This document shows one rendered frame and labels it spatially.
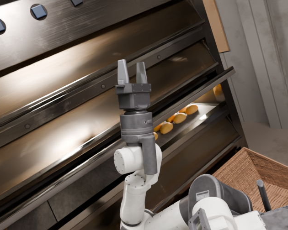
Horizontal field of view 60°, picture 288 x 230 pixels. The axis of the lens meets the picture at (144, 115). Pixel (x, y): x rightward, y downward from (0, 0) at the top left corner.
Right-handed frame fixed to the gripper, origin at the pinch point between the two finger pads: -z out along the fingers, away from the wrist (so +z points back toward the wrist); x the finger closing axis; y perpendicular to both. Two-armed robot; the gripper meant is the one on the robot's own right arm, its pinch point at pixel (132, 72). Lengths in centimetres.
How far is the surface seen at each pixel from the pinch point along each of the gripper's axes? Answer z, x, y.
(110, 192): 53, -34, 45
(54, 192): 40, -2, 43
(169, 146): 35, -68, 28
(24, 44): -18, -4, 55
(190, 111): 19, -102, 28
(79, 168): 33, -12, 38
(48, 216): 63, -17, 72
